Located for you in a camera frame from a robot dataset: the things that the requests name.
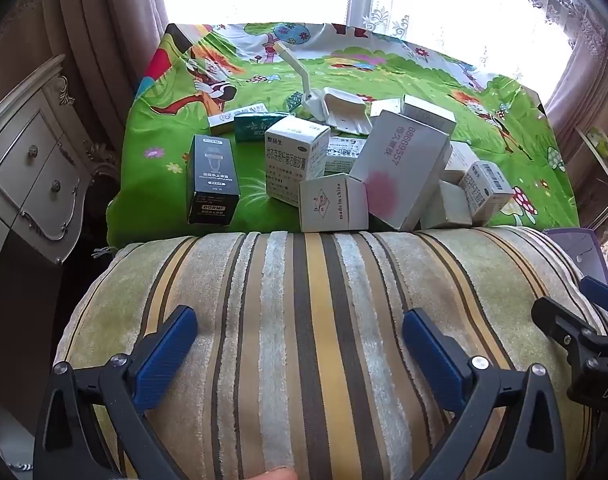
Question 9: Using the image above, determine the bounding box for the person's left hand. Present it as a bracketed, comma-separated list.
[256, 467, 301, 480]

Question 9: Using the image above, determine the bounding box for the striped plush cushion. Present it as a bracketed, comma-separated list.
[54, 225, 608, 480]

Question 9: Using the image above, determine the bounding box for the green tissue pack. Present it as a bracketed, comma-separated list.
[586, 127, 608, 155]

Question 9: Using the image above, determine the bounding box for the black box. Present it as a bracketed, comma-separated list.
[186, 134, 241, 226]

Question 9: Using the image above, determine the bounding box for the white box blue text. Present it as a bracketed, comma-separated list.
[265, 116, 331, 207]

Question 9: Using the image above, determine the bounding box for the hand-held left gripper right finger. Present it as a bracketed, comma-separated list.
[402, 307, 569, 480]

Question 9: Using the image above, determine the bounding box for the flat white box blue emblem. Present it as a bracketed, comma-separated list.
[325, 136, 367, 177]

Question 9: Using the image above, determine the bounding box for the purple cardboard box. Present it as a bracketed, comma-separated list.
[543, 227, 608, 291]

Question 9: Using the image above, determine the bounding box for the small white box red emblem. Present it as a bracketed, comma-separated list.
[299, 173, 370, 233]

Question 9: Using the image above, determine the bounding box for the green cartoon printed cloth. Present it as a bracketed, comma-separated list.
[106, 22, 582, 248]

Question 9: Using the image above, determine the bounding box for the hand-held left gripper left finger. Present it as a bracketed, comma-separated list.
[32, 304, 200, 480]

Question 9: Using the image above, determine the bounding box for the white ornate dresser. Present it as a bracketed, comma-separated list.
[0, 54, 120, 311]

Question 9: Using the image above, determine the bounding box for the white cube box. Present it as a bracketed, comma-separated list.
[369, 97, 404, 120]

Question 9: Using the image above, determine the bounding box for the small plain white box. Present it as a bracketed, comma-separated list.
[419, 180, 474, 231]
[443, 141, 480, 186]

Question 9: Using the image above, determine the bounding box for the plain white oblong box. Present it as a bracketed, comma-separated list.
[401, 94, 457, 133]

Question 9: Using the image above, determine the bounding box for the white lace curtain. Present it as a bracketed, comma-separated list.
[348, 0, 595, 66]

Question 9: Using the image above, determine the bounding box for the small white box yellow edge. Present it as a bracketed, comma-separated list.
[207, 101, 267, 135]

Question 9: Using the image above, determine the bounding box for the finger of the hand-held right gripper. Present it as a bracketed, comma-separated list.
[531, 296, 607, 361]
[579, 275, 608, 320]

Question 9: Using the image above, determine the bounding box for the teal box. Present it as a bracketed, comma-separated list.
[233, 111, 296, 142]

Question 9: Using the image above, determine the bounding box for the white box with barcodes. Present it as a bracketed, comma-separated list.
[458, 160, 516, 226]

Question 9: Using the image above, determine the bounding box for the pinkish brown curtain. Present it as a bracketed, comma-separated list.
[0, 0, 170, 126]
[544, 35, 608, 231]

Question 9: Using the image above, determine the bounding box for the large white box pink spot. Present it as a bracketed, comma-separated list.
[349, 109, 452, 232]

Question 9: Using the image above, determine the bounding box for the white plastic scoop with handle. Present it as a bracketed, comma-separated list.
[274, 41, 374, 137]

